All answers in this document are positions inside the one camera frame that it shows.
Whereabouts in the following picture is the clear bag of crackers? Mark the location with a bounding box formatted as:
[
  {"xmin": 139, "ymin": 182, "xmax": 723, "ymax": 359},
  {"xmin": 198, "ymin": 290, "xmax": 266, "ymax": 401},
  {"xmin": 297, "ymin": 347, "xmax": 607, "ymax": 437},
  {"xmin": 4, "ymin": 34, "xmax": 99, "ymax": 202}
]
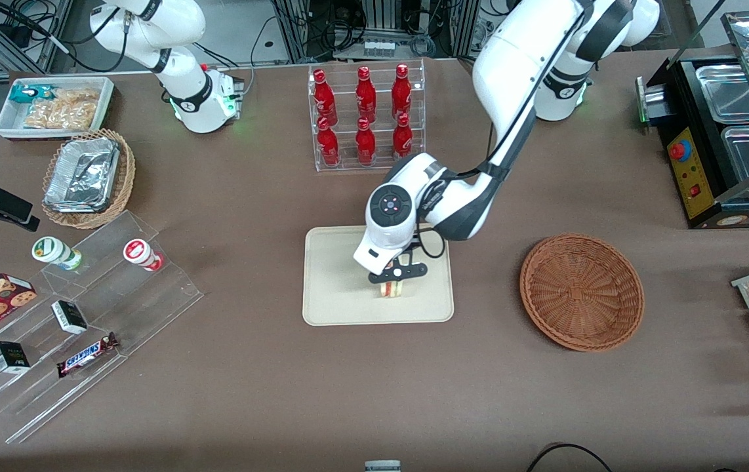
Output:
[{"xmin": 24, "ymin": 88, "xmax": 101, "ymax": 130}]

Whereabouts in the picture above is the beige rectangular tray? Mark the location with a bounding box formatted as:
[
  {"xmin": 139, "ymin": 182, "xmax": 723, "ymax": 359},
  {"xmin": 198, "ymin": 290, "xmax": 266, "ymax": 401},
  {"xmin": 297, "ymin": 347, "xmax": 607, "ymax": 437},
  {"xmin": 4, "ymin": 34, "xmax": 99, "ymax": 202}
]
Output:
[{"xmin": 302, "ymin": 223, "xmax": 455, "ymax": 326}]

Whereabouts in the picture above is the black cable loop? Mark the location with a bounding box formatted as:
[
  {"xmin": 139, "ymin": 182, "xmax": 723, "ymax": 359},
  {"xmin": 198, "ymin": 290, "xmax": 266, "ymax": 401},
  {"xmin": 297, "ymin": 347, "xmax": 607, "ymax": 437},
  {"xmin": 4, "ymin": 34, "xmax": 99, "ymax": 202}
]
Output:
[{"xmin": 525, "ymin": 443, "xmax": 615, "ymax": 472}]

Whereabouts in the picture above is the Snickers chocolate bar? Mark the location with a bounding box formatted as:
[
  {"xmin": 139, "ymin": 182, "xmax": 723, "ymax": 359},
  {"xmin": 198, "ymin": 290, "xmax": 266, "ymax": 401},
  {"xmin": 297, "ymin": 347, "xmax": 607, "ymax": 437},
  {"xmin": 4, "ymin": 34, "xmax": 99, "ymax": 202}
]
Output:
[{"xmin": 56, "ymin": 332, "xmax": 119, "ymax": 378}]

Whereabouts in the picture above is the red soda bottle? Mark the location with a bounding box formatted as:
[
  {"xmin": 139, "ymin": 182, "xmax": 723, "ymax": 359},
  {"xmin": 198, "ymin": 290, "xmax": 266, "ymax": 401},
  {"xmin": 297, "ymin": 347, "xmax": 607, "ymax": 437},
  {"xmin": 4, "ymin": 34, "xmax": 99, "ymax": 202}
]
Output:
[
  {"xmin": 393, "ymin": 113, "xmax": 413, "ymax": 161},
  {"xmin": 312, "ymin": 69, "xmax": 338, "ymax": 126},
  {"xmin": 355, "ymin": 117, "xmax": 376, "ymax": 165},
  {"xmin": 317, "ymin": 117, "xmax": 340, "ymax": 166},
  {"xmin": 355, "ymin": 66, "xmax": 377, "ymax": 123},
  {"xmin": 392, "ymin": 64, "xmax": 412, "ymax": 119}
]

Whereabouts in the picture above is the white rectangular bin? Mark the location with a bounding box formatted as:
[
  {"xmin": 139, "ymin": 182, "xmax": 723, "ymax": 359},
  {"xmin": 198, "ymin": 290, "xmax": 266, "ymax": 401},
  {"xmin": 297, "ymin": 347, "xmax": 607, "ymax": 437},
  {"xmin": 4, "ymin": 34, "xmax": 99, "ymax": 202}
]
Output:
[{"xmin": 0, "ymin": 77, "xmax": 115, "ymax": 140}]

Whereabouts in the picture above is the clear acrylic stepped stand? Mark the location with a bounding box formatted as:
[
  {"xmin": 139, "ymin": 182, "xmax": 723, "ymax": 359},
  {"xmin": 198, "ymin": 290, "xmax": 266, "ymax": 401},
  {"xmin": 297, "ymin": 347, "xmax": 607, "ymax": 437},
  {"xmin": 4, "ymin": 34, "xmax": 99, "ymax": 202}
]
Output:
[{"xmin": 0, "ymin": 210, "xmax": 205, "ymax": 444}]

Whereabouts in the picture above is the black food warmer appliance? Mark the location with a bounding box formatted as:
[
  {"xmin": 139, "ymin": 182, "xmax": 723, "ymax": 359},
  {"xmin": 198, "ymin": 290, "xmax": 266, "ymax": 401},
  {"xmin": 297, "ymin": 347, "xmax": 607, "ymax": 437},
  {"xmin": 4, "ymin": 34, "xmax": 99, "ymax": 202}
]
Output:
[{"xmin": 636, "ymin": 10, "xmax": 749, "ymax": 230}]

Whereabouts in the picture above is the clear acrylic bottle rack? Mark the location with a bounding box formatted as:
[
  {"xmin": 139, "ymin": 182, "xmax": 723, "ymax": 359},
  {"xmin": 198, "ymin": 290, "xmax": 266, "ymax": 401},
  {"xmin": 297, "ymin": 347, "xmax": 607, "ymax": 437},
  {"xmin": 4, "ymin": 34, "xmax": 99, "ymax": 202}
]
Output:
[{"xmin": 308, "ymin": 59, "xmax": 426, "ymax": 172}]

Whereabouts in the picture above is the teal snack packet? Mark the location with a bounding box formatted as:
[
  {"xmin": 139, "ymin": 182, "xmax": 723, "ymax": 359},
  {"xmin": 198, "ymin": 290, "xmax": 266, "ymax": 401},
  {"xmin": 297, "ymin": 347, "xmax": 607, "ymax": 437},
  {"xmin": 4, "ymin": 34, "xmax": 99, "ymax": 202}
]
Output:
[{"xmin": 9, "ymin": 84, "xmax": 55, "ymax": 105}]

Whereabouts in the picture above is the small black carton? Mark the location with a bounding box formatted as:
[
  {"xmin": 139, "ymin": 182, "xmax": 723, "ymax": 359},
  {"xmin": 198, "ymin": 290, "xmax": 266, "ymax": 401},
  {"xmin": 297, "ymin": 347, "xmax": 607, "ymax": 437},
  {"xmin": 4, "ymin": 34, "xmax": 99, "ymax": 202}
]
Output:
[
  {"xmin": 0, "ymin": 341, "xmax": 31, "ymax": 374},
  {"xmin": 51, "ymin": 300, "xmax": 89, "ymax": 335}
]

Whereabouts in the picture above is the green lid yogurt cup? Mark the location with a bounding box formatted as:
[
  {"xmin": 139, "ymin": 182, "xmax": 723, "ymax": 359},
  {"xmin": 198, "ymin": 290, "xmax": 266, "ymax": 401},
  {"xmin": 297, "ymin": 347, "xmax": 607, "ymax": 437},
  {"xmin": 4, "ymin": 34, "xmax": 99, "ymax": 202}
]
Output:
[{"xmin": 31, "ymin": 236, "xmax": 83, "ymax": 271}]

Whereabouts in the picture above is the aluminium foil container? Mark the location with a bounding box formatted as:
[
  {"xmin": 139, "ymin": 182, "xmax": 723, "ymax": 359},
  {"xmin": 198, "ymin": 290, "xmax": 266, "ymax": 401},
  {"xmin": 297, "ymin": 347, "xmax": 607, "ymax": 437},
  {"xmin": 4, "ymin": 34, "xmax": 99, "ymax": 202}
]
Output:
[{"xmin": 44, "ymin": 136, "xmax": 121, "ymax": 213}]

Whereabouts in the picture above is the oval tan wicker basket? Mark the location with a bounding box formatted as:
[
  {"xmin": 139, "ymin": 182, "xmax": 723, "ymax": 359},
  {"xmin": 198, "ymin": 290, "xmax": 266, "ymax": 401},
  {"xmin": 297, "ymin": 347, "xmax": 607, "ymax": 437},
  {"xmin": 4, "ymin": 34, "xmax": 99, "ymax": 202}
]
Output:
[{"xmin": 41, "ymin": 128, "xmax": 136, "ymax": 229}]

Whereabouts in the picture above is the aluminium frame rack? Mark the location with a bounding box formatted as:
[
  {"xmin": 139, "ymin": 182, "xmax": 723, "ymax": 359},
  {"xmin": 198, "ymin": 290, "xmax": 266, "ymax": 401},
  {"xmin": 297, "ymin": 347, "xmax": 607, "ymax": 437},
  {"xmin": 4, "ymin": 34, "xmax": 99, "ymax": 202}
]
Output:
[{"xmin": 270, "ymin": 0, "xmax": 483, "ymax": 61}]

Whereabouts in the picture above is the round brown wicker basket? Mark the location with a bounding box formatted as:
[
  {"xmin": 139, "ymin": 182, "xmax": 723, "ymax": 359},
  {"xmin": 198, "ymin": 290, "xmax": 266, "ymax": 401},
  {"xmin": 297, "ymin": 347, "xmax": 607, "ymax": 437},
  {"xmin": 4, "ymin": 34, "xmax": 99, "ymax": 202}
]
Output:
[{"xmin": 519, "ymin": 233, "xmax": 645, "ymax": 353}]

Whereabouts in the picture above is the red lid yogurt cup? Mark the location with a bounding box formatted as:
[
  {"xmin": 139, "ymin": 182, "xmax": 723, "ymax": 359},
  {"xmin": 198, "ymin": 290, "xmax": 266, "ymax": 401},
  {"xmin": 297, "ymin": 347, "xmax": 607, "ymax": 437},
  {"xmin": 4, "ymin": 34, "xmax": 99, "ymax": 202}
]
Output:
[{"xmin": 123, "ymin": 239, "xmax": 165, "ymax": 272}]

